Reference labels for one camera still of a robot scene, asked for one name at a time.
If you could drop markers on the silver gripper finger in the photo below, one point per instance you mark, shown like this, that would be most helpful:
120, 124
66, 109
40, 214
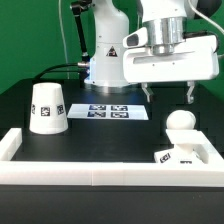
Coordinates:
189, 94
146, 88

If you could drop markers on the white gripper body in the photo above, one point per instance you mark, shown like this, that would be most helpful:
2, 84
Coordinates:
193, 59

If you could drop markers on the white lamp bulb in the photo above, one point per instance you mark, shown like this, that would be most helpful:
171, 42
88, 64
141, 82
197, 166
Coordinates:
181, 120

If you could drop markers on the white lamp base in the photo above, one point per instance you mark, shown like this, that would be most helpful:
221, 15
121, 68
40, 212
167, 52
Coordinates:
183, 151

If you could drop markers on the white lamp shade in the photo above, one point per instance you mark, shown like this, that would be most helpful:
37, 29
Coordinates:
48, 114

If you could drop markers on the white marker sheet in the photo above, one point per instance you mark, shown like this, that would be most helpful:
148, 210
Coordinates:
107, 112

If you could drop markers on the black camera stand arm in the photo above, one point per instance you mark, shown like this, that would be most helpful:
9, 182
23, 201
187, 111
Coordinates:
77, 8

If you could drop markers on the white fence frame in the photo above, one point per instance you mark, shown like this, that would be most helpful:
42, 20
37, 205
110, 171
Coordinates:
210, 173

